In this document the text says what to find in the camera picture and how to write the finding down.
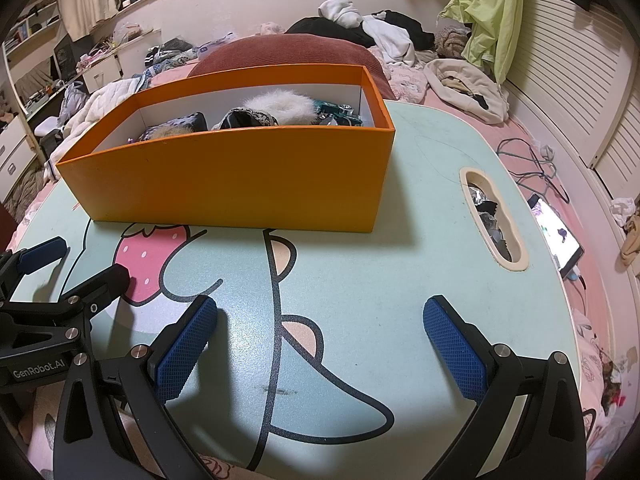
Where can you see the pink bed sheet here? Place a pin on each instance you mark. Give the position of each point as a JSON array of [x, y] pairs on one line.
[[600, 270]]

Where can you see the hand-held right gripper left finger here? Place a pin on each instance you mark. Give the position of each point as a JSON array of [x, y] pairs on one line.
[[185, 350]]

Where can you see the white garment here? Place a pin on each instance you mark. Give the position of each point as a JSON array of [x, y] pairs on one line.
[[390, 35]]

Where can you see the white fleece blanket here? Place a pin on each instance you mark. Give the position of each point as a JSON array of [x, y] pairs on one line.
[[107, 97]]

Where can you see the white fur scrunchie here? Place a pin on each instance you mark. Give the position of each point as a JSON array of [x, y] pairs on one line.
[[280, 102]]

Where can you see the black lace cloth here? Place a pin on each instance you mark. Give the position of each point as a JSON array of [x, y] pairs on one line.
[[240, 117]]

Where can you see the teal packet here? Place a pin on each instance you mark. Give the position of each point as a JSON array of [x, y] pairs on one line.
[[335, 107]]

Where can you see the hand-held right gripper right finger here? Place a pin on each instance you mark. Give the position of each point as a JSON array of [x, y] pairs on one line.
[[455, 350]]

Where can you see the beige fur scrunchie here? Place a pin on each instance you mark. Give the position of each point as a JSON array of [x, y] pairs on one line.
[[167, 131]]

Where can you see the beige knit garment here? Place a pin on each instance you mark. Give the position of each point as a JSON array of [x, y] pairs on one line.
[[450, 40]]

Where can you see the white storage box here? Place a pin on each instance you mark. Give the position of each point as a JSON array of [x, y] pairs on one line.
[[100, 72]]

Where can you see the blue patterned cloth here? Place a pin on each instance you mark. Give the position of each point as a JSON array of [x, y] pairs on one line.
[[165, 60]]

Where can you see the smartphone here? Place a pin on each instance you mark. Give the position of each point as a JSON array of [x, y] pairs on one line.
[[557, 237]]

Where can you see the white drawer unit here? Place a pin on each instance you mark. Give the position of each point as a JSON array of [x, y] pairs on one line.
[[15, 155]]

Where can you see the orange cardboard box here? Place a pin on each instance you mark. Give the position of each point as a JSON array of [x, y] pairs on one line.
[[225, 175]]

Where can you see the printed light green desktop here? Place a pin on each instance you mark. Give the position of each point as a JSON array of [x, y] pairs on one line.
[[375, 260]]

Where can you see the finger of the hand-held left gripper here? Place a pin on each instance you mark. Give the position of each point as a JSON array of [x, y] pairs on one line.
[[40, 255], [107, 282]]

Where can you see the white louvered closet door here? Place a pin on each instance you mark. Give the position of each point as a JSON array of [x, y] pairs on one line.
[[565, 60]]

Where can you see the beige cloth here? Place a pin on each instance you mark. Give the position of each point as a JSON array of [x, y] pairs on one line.
[[632, 247]]

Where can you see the dark patterned pouch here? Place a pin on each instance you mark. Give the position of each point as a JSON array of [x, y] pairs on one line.
[[187, 120]]

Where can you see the white low cabinet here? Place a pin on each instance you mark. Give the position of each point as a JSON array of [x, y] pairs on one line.
[[140, 50]]

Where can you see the lime green garment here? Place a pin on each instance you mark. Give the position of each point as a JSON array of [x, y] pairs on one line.
[[490, 10]]

